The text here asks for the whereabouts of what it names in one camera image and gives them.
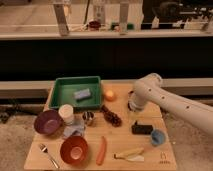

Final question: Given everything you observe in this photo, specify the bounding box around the dark grape bunch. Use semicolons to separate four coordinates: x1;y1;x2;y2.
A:
101;105;122;127

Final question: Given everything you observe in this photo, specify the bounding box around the green plastic tray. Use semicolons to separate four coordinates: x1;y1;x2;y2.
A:
49;76;102;110

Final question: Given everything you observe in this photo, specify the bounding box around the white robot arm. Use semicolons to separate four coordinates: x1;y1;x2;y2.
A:
128;73;213;136

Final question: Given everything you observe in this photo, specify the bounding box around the metal fork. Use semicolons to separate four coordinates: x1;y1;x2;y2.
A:
38;144;60;169

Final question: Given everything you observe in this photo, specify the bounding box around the peeled banana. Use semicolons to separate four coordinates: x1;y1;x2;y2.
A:
114;147;144;162

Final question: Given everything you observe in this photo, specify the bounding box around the blue sponge block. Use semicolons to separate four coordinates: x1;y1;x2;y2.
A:
73;88;91;100

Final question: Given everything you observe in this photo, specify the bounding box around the small metal cup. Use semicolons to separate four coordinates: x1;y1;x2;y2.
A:
82;111;94;125

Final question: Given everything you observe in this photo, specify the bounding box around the white cylindrical cup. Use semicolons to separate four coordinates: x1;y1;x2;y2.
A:
58;104;74;124

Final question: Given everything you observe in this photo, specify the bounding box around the orange round fruit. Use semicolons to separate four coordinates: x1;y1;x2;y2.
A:
104;90;116;101

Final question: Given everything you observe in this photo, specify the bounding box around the red bowl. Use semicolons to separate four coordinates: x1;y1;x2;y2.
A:
60;136;88;165

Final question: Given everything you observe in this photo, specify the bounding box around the orange carrot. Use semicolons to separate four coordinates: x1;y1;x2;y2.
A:
96;136;107;165

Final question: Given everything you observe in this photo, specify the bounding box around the small blue cup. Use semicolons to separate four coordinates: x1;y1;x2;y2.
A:
151;129;166;146

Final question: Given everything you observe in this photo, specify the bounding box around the wooden board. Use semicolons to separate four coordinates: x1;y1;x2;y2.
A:
24;83;177;171

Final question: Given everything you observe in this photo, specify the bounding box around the purple bowl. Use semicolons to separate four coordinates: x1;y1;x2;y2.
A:
34;110;62;135

